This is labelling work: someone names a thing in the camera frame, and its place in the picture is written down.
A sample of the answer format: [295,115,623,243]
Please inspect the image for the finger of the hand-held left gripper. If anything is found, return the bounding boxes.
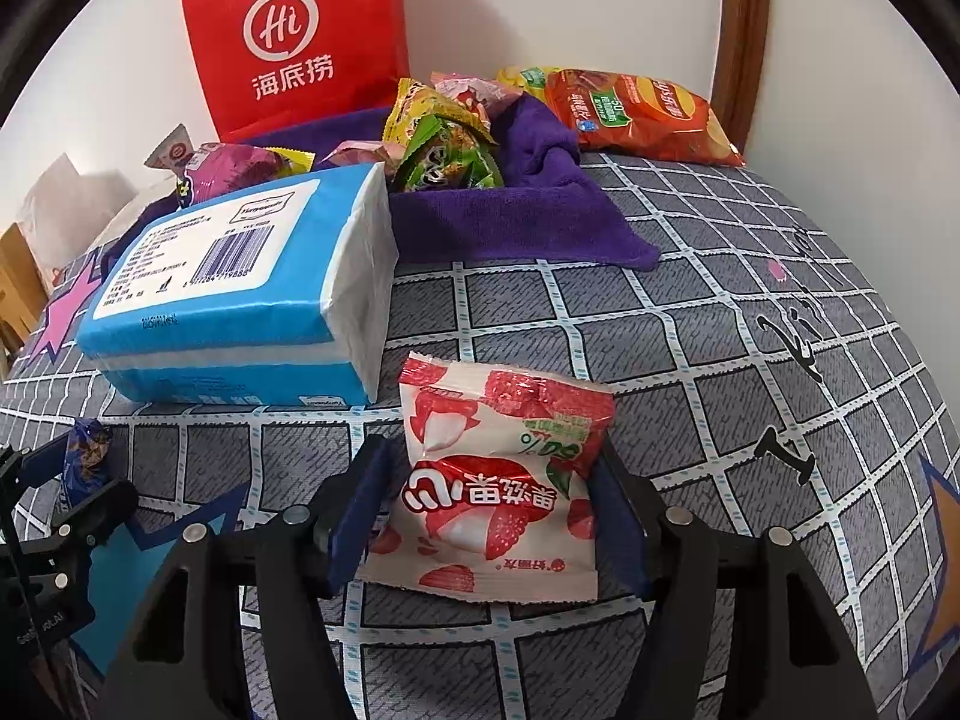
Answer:
[0,431,76,490]
[41,478,140,567]

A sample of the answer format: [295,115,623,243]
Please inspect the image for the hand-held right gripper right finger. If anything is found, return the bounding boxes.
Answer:
[589,437,878,720]

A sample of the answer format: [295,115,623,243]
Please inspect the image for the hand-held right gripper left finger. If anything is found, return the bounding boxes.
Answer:
[97,433,392,720]

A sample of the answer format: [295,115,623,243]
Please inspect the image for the shiny blue snack packet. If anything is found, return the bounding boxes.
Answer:
[61,420,115,515]

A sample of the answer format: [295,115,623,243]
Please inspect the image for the white red lychee jelly packet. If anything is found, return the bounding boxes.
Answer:
[352,351,617,602]

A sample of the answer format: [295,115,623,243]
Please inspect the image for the purple towel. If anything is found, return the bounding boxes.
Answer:
[247,94,661,271]

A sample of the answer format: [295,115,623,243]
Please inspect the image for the purple snack packet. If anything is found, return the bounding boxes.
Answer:
[175,141,316,205]

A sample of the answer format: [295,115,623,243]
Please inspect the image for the green snack packet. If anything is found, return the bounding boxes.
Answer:
[394,111,505,194]

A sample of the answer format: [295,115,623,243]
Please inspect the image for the grey checked bed sheet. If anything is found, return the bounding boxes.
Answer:
[0,150,960,720]

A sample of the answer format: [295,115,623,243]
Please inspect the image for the wooden furniture piece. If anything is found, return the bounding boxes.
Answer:
[0,221,47,361]

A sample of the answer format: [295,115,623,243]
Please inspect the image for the blue tissue pack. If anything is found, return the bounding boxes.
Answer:
[75,161,400,410]

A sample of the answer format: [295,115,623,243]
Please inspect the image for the small white snack packet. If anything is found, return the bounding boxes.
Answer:
[145,124,197,175]

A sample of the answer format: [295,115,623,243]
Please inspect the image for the small pink snack packet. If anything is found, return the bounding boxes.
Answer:
[313,139,389,172]

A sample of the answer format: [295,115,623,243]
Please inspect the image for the yellow snack packet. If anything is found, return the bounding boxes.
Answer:
[382,77,500,162]

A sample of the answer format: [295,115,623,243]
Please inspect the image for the orange chip bag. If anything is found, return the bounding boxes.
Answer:
[544,69,748,167]

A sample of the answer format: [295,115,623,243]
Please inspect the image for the yellow chip bag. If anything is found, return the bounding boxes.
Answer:
[495,65,563,102]

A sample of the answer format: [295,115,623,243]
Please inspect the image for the red paper bag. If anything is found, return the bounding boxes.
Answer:
[178,0,412,145]

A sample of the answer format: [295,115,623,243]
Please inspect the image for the wooden bed frame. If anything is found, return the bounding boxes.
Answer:
[709,0,773,155]

